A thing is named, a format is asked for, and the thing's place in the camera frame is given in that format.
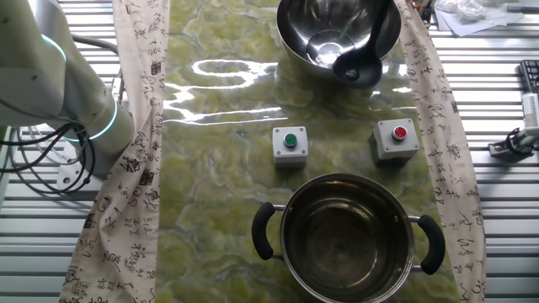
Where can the black ladle with red tip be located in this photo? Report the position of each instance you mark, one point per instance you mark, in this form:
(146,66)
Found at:
(358,69)

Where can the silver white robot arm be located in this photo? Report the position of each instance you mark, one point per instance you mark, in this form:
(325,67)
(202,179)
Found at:
(42,84)

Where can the stainless steel bowl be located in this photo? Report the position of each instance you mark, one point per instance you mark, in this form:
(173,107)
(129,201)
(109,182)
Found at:
(295,25)

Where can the green push button box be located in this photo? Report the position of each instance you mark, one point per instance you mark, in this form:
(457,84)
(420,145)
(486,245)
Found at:
(290,157)

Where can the green marble pattern mat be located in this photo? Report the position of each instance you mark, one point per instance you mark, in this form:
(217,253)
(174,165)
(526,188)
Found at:
(219,189)

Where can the red push button box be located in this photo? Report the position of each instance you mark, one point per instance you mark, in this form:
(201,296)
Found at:
(385,147)

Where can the beige calligraphy cloth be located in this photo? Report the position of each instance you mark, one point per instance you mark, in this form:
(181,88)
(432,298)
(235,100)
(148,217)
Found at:
(459,235)
(126,210)

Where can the clear plastic bag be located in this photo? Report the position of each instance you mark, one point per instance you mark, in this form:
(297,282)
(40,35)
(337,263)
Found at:
(463,8)

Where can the white paper sheets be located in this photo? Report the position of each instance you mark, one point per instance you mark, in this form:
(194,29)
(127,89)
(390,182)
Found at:
(484,23)

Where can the black keyboard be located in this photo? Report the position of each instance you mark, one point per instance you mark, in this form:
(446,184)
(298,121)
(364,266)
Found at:
(531,76)

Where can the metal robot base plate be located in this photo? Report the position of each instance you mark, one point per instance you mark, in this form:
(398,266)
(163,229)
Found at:
(67,181)

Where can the aluminium frame beam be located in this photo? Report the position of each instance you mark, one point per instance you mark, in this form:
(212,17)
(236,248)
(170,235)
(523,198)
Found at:
(531,111)

